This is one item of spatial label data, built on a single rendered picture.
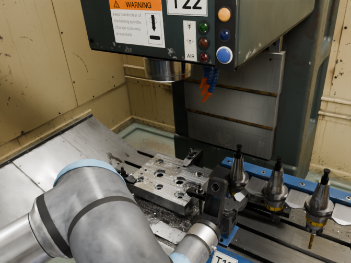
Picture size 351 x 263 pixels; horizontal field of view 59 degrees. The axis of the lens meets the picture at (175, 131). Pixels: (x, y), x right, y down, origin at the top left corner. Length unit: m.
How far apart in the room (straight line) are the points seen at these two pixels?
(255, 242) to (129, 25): 0.82
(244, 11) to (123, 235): 0.46
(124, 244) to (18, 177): 1.47
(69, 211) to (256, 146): 1.16
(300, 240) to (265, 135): 0.51
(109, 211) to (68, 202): 0.08
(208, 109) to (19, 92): 1.01
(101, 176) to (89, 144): 1.51
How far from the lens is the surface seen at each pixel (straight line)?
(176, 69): 0.95
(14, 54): 1.83
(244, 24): 0.67
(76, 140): 2.04
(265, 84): 1.37
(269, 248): 1.17
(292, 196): 0.89
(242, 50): 0.68
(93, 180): 0.51
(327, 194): 0.84
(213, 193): 0.81
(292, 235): 1.23
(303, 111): 1.43
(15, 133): 1.91
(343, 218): 0.86
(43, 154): 1.96
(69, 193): 0.52
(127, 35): 0.82
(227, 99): 1.48
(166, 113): 2.28
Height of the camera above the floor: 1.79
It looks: 30 degrees down
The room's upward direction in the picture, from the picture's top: 5 degrees counter-clockwise
